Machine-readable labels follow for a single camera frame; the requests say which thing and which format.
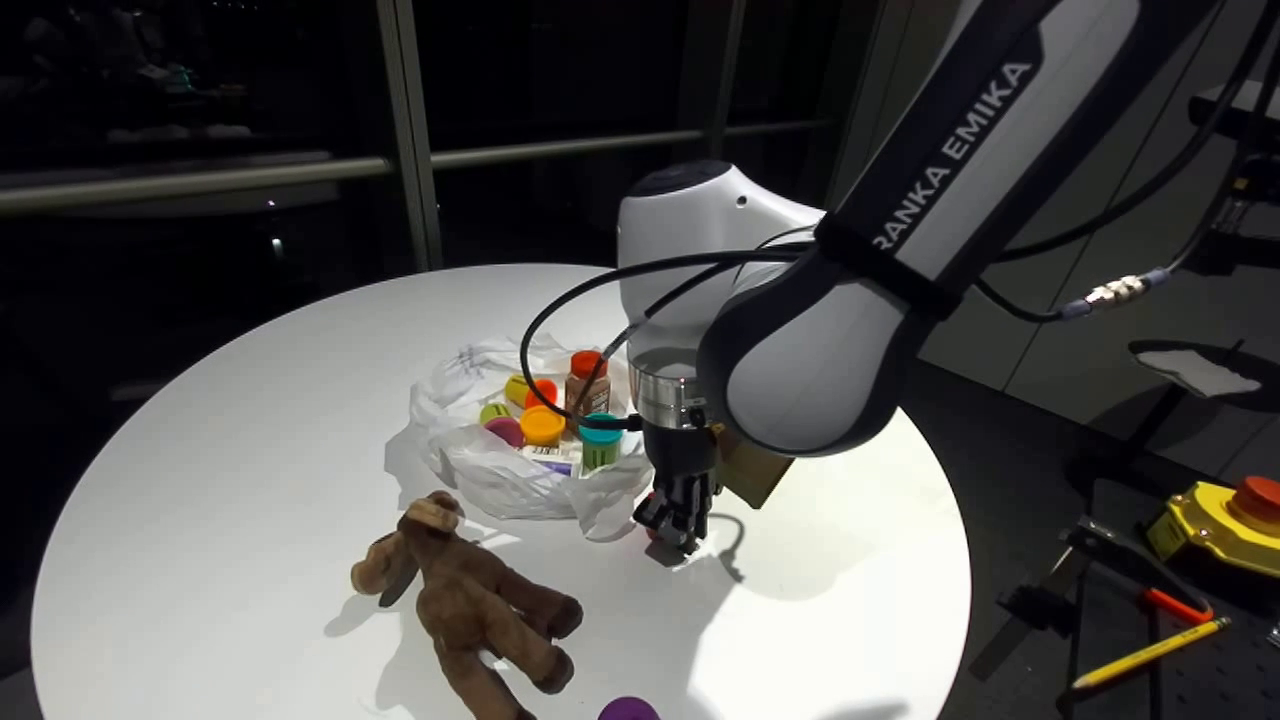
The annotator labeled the teal lid play-dough tub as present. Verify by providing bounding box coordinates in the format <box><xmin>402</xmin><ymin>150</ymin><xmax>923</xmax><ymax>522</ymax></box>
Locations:
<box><xmin>576</xmin><ymin>410</ymin><xmax>623</xmax><ymax>473</ymax></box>

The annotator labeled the clear plastic bag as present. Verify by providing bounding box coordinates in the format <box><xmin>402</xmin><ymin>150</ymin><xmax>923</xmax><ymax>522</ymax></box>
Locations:
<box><xmin>383</xmin><ymin>335</ymin><xmax>653</xmax><ymax>544</ymax></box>

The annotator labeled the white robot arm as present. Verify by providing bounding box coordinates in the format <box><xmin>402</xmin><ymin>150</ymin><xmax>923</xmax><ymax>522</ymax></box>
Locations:
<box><xmin>615</xmin><ymin>0</ymin><xmax>1215</xmax><ymax>551</ymax></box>

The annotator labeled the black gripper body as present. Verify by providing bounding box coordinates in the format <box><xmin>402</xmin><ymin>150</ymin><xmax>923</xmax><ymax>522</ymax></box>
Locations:
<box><xmin>645</xmin><ymin>423</ymin><xmax>718</xmax><ymax>534</ymax></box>

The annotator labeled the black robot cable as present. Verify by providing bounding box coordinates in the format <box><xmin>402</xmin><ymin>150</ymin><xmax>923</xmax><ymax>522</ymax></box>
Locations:
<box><xmin>517</xmin><ymin>225</ymin><xmax>831</xmax><ymax>432</ymax></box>

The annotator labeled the orange play-dough tub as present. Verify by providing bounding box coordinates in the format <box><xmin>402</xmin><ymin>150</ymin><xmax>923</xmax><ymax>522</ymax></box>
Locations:
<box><xmin>517</xmin><ymin>403</ymin><xmax>569</xmax><ymax>449</ymax></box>

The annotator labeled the red play-dough tub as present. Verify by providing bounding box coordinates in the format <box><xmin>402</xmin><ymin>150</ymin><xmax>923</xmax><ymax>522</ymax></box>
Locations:
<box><xmin>645</xmin><ymin>531</ymin><xmax>698</xmax><ymax>568</ymax></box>

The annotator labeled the orange handled black clamp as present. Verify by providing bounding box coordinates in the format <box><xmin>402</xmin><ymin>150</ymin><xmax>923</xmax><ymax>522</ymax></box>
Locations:
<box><xmin>1068</xmin><ymin>514</ymin><xmax>1215</xmax><ymax>618</ymax></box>

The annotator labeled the yellow emergency stop box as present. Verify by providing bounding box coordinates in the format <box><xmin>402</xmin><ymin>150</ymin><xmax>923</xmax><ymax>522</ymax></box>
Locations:
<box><xmin>1148</xmin><ymin>476</ymin><xmax>1280</xmax><ymax>581</ymax></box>

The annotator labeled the purple play-dough tub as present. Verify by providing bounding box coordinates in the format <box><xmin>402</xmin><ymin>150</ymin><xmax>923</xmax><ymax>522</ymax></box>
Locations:
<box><xmin>597</xmin><ymin>696</ymin><xmax>660</xmax><ymax>720</ymax></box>

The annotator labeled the yellow tub with orange lid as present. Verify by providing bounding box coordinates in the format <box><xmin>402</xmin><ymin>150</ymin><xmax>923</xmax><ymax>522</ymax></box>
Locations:
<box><xmin>506</xmin><ymin>374</ymin><xmax>561</xmax><ymax>406</ymax></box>

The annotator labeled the green tub with pink lid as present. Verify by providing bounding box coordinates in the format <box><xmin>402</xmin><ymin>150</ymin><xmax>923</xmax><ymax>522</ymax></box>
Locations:
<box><xmin>482</xmin><ymin>403</ymin><xmax>528</xmax><ymax>449</ymax></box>

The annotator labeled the brown jar with red lid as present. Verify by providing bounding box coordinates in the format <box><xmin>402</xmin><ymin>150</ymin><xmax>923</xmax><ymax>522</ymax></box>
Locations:
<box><xmin>566</xmin><ymin>347</ymin><xmax>612</xmax><ymax>415</ymax></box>

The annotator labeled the yellow pencil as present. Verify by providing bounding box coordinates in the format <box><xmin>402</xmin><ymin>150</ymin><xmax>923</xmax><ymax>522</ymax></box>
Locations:
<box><xmin>1068</xmin><ymin>617</ymin><xmax>1231</xmax><ymax>691</ymax></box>

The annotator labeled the brown teddy bear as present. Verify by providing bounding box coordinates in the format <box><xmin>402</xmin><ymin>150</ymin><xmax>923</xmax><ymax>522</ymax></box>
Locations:
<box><xmin>349</xmin><ymin>493</ymin><xmax>584</xmax><ymax>720</ymax></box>

